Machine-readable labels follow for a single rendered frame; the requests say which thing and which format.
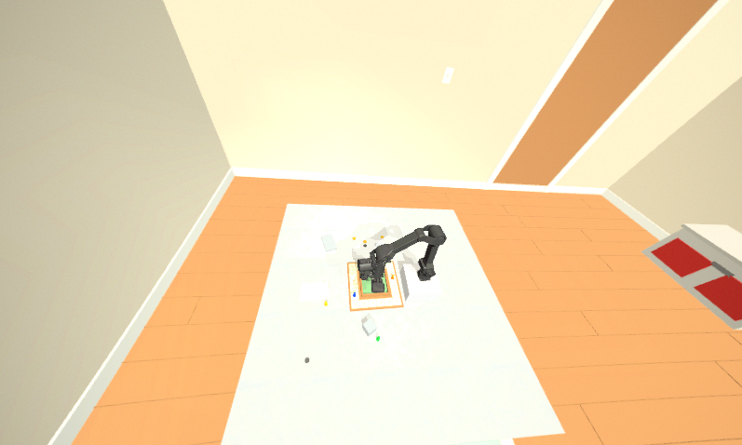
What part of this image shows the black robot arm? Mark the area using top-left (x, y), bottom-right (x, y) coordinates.
top-left (358, 224), bottom-right (447, 281)

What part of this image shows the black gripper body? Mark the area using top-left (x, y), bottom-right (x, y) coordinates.
top-left (371, 268), bottom-right (385, 293)

